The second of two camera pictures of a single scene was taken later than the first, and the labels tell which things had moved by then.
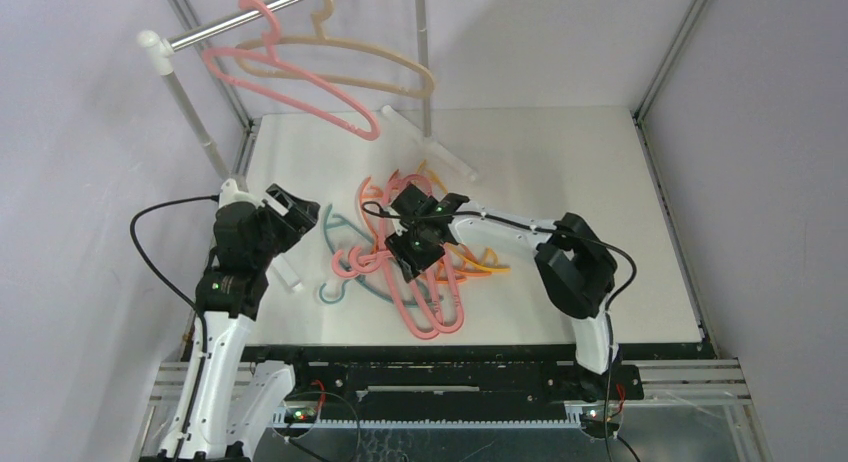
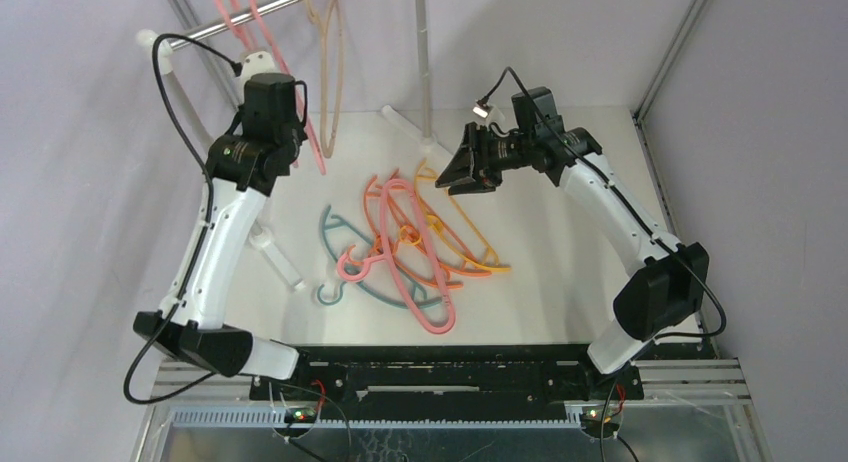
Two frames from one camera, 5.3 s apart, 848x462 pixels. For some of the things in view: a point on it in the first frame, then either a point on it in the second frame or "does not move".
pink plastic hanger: [270, 57] → [232, 26]
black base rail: [449, 380] does not move
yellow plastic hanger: [495, 266] does not move
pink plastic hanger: [417, 270] → [300, 103]
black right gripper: [411, 252] → [477, 154]
